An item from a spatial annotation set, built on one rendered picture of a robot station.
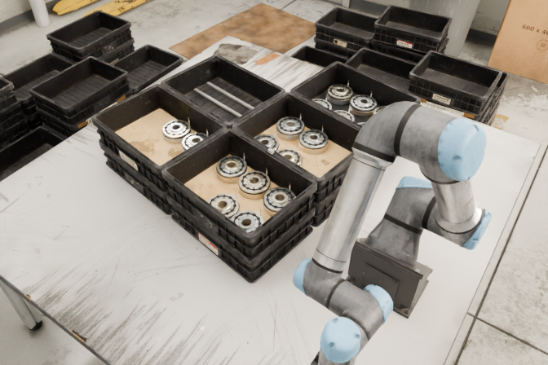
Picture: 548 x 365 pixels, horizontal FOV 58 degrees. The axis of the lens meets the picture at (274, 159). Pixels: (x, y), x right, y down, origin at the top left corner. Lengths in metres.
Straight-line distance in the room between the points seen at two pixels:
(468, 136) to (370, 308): 0.40
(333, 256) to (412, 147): 0.29
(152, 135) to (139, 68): 1.33
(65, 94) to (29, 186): 0.93
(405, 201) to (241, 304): 0.56
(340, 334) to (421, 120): 0.44
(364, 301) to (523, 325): 1.51
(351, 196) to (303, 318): 0.52
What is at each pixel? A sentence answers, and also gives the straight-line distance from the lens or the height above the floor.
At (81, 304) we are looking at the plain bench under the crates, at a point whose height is 0.70.
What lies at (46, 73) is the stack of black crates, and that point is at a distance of 3.31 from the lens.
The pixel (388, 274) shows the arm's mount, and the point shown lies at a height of 0.84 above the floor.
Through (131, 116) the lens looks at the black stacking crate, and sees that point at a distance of 1.96.
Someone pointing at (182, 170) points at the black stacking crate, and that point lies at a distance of 1.64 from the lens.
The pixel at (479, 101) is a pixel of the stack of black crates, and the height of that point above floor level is 0.56.
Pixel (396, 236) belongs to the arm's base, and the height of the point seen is 0.92.
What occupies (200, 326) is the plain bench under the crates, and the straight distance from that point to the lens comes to 1.50.
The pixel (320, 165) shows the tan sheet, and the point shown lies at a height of 0.83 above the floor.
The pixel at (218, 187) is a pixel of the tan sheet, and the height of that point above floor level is 0.83.
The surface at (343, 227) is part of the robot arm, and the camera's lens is 1.09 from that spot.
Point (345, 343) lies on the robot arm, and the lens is 1.02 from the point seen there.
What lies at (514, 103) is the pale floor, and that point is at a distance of 3.79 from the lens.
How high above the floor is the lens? 1.99
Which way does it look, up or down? 42 degrees down
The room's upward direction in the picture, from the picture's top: straight up
